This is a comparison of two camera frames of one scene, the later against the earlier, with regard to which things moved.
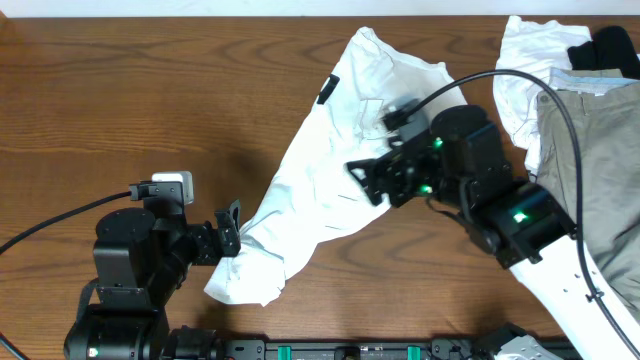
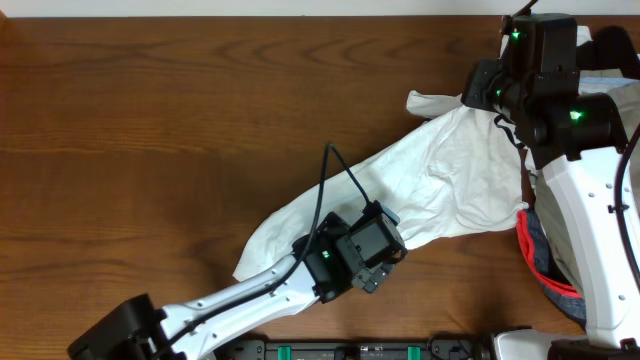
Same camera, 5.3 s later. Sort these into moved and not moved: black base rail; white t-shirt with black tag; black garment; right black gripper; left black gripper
Moved: right black gripper; white t-shirt with black tag; left black gripper
Not moved: black base rail; black garment
